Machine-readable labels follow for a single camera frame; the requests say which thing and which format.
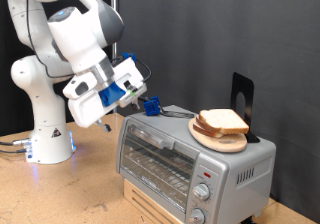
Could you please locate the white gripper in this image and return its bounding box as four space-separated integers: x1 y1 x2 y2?
62 72 141 134

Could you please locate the black spatula with blue cube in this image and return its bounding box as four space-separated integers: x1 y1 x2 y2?
136 95 196 120

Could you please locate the glass oven door with handle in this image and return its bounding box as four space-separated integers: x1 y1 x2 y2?
117 117 201 216

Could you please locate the silver oven knob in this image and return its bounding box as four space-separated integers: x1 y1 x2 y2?
192 182 211 202
186 207 206 224

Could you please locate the silver toaster oven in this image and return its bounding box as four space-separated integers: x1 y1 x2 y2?
115 104 277 224

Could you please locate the round wooden cutting board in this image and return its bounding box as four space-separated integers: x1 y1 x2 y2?
187 116 248 154

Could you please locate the black metal bookend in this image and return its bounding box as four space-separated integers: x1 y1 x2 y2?
229 71 261 144

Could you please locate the black camera cable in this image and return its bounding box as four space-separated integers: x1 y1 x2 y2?
25 0 153 84

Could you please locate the wire oven rack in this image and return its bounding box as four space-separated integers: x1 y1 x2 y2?
123 143 196 203

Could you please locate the black base cable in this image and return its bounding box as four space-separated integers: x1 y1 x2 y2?
0 147 28 155

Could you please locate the base cable with metal connector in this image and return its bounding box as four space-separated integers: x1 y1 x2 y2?
0 137 33 148

